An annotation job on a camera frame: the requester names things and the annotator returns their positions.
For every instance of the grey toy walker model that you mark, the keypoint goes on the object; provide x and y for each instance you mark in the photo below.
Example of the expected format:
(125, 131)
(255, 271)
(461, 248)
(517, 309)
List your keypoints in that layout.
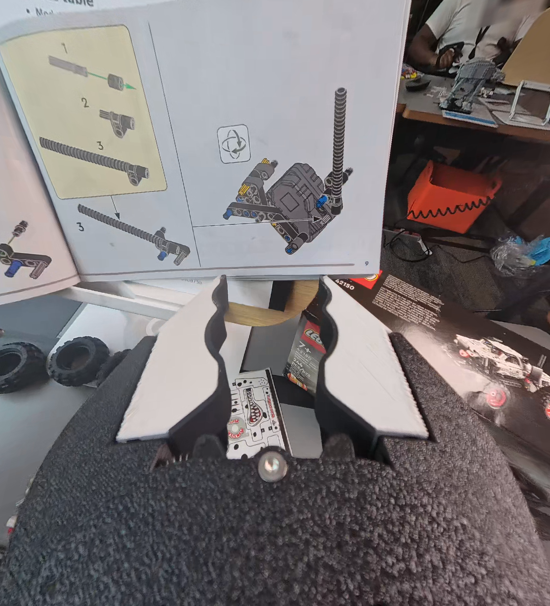
(473, 85)

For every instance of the tan wooden board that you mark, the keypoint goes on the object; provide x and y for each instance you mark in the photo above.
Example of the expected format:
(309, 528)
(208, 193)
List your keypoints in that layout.
(540, 47)

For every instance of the wooden edged table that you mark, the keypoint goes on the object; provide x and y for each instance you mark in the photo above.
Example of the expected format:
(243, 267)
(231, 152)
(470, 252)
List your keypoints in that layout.
(516, 130)

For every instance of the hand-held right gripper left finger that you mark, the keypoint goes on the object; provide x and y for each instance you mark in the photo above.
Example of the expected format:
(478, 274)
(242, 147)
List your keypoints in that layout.
(170, 378)

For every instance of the white power strip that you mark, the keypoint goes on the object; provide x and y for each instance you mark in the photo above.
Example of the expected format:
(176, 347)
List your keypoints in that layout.
(407, 239)

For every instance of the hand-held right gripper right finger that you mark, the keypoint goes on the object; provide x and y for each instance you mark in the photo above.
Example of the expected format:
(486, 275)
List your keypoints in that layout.
(374, 378)

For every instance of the instruction booklet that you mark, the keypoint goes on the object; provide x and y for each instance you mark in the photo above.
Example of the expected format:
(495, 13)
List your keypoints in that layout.
(279, 71)

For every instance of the grey desk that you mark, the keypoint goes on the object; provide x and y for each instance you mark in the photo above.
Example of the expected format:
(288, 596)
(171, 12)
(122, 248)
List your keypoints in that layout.
(10, 449)

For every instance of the toy truck set box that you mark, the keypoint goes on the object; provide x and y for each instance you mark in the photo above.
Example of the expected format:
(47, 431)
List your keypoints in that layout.
(445, 331)

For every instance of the orange plastic bin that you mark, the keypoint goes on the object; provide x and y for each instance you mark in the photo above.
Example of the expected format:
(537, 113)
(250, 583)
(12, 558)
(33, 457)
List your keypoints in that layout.
(450, 189)

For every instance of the sticker sheet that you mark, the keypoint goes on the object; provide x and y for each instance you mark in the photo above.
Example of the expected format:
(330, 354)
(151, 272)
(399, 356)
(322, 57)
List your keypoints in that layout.
(251, 416)

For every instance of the clear bag with blue gloves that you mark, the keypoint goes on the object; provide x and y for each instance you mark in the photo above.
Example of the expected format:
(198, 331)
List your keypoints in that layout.
(525, 253)

